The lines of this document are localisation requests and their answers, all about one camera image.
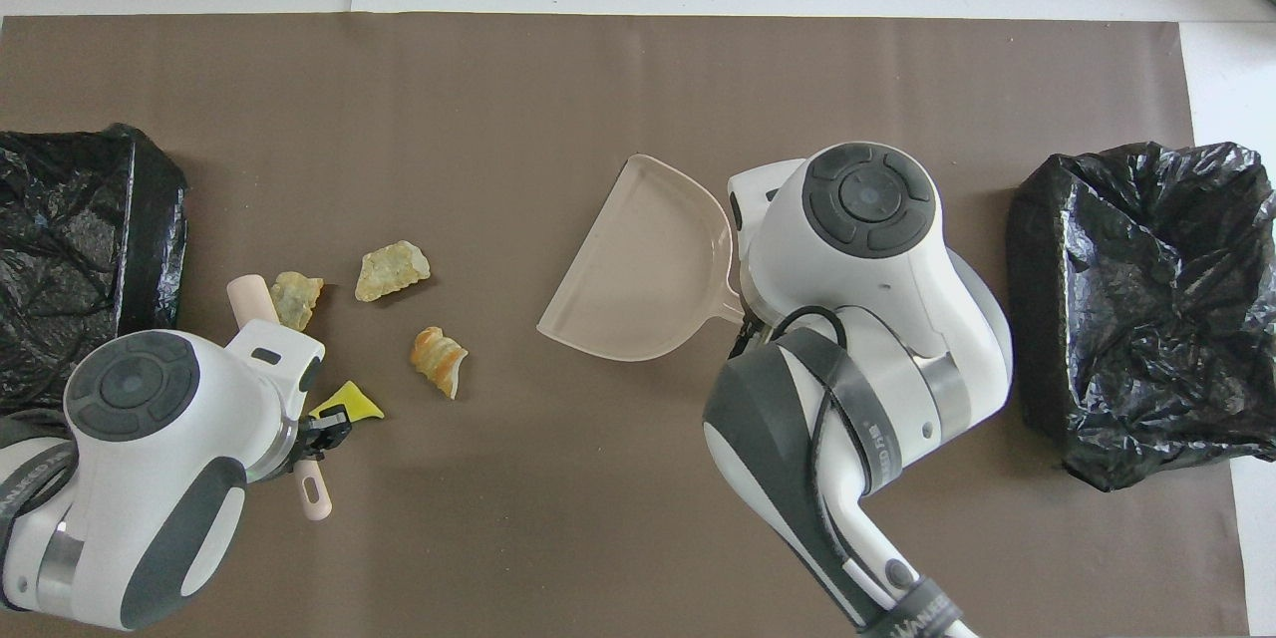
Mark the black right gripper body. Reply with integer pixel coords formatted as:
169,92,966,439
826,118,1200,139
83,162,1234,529
728,314,767,360

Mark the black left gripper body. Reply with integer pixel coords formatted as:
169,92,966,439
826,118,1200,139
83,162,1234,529
296,409,352,465

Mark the thin yellow sponge wedge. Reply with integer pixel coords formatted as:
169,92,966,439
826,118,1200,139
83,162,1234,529
308,380,386,423

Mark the beige plastic dustpan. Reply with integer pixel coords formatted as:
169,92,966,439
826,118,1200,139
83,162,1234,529
536,154,747,363

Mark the orange white ridged trash piece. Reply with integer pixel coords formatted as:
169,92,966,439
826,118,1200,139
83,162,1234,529
410,326,470,401

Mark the small pale trash lump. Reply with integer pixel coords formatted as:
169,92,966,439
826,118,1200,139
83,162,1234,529
269,271,325,333

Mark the beige handled black bristle brush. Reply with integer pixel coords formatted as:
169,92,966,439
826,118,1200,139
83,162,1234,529
226,276,334,522

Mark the large pale trash lump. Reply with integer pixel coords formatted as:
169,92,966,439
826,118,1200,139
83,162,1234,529
355,240,433,303

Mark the flat black bag lined bin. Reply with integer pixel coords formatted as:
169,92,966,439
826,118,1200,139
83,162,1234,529
0,123,189,415

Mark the crumpled black bag lined bin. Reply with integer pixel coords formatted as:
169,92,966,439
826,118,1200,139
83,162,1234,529
1005,141,1276,492

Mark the brown paper table mat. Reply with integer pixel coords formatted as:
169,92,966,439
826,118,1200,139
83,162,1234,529
0,13,1252,638

